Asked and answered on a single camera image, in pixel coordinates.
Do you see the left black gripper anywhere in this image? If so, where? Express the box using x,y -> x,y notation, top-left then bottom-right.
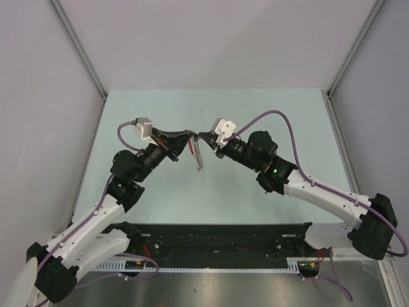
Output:
133,127 -> 192,183

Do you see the silver red keyring holder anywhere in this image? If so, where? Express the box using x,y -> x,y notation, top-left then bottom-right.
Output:
188,135 -> 203,171

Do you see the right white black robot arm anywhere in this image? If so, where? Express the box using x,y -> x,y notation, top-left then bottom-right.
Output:
199,131 -> 397,260

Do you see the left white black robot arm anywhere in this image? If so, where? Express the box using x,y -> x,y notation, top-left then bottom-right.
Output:
5,124 -> 197,306

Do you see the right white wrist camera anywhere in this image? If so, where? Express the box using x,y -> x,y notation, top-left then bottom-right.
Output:
210,118 -> 236,148

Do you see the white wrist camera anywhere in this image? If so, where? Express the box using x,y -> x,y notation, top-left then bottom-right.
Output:
134,117 -> 156,144
210,118 -> 236,148

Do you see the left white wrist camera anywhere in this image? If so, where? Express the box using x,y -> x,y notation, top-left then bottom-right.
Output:
134,117 -> 156,144

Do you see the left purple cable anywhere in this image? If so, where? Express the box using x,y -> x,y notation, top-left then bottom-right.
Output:
27,120 -> 160,304

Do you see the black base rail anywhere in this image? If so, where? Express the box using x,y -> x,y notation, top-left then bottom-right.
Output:
127,224 -> 329,269

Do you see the right aluminium frame post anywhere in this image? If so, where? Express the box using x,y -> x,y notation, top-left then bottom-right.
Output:
327,0 -> 387,97

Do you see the aluminium frame post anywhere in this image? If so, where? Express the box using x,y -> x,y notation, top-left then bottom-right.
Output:
47,0 -> 108,98
327,0 -> 387,97

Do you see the white slotted cable duct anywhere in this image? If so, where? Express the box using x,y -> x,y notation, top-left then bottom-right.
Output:
91,259 -> 320,274

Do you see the left aluminium frame post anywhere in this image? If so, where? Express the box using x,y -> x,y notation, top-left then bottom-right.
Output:
47,0 -> 108,98

